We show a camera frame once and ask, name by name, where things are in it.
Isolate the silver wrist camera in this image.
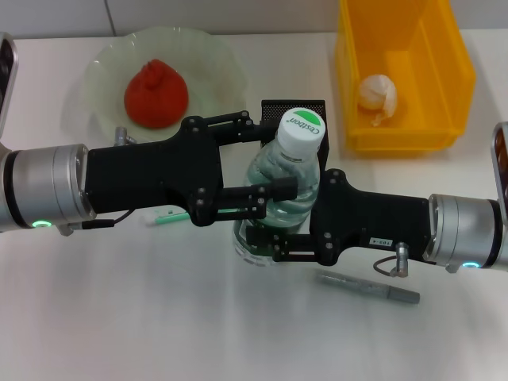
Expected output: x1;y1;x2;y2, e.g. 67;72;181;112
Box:
491;121;508;227
0;32;20;138

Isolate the yellow plastic bin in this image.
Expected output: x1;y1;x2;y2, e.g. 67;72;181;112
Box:
332;0;477;159

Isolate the red object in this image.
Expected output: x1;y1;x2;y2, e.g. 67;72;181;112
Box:
124;58;190;130

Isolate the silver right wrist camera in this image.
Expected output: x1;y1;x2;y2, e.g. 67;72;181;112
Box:
491;121;508;227

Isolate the gripper cable with plug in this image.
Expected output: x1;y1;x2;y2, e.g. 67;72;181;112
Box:
375;241;412;278
59;126;138;236

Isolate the black mesh pen holder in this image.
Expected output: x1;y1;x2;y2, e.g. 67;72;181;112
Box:
260;98;331;175

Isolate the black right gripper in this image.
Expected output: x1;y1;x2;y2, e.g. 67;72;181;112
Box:
245;168;437;267

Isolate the white paper ball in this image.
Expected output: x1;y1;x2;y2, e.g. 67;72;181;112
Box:
357;74;398;128

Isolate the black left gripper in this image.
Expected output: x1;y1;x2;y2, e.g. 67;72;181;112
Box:
85;110;299;229

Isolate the clear water bottle green label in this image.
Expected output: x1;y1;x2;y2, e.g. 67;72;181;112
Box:
232;106;329;267

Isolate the left gripper cable with plug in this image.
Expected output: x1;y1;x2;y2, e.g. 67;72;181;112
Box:
59;126;138;236

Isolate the grey marker pen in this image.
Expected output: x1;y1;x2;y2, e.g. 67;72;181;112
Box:
314;269;421;306

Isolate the wavy green glass fruit plate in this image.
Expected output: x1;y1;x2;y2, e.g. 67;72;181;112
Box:
81;25;249;148

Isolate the green utility knife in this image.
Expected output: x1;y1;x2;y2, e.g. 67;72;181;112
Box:
138;208;247;228

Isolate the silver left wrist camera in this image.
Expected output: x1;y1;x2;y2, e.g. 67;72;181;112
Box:
0;32;20;138

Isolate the right gripper cable with plug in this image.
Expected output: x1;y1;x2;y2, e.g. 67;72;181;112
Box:
375;241;412;278

